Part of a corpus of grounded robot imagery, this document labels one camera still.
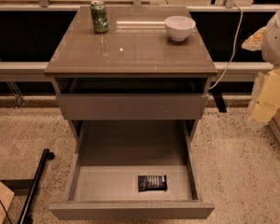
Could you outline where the white ceramic bowl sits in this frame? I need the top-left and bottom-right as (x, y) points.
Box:
(164, 16), (196, 41)

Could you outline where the white cable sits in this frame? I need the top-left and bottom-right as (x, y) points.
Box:
(208, 3), (245, 91)

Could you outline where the black cable bottom left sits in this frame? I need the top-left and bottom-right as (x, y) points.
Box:
(0, 189), (14, 224)

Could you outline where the black metal stand leg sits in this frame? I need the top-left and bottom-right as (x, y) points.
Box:
(1, 148), (55, 224)

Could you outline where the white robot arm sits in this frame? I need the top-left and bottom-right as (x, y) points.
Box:
(242, 9), (280, 129)

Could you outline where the open grey middle drawer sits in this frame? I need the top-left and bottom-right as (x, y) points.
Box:
(49, 120), (215, 220)

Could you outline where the closed grey top drawer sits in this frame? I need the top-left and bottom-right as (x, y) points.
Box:
(56, 94), (208, 120)

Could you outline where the grey drawer cabinet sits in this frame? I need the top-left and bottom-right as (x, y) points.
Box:
(45, 7), (217, 144)

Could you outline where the dark rxbar blueberry wrapper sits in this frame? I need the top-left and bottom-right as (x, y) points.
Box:
(138, 175), (167, 192)

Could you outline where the green soda can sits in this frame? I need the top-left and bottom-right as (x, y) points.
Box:
(91, 1), (108, 34)

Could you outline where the metal railing frame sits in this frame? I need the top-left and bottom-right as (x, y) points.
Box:
(0, 0), (280, 106)

